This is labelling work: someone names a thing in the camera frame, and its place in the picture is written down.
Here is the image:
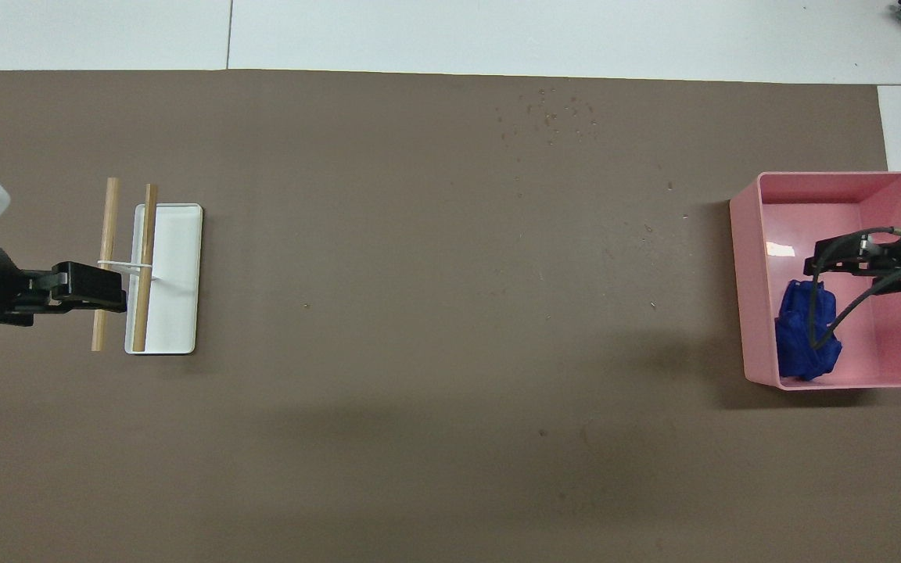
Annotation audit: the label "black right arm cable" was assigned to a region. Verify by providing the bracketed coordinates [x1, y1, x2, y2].
[808, 227, 901, 349]

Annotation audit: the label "pink plastic bin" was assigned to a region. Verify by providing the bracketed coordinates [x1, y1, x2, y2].
[730, 172, 901, 390]

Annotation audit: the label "brown table mat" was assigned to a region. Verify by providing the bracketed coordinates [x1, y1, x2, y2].
[0, 69, 901, 563]

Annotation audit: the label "blue towel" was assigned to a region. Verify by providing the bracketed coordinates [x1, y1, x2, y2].
[775, 279, 843, 382]

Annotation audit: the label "white rack with wooden rods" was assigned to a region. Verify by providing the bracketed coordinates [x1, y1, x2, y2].
[91, 177, 203, 357]

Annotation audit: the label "spilled water drops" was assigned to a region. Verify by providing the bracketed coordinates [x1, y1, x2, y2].
[497, 86, 600, 147]

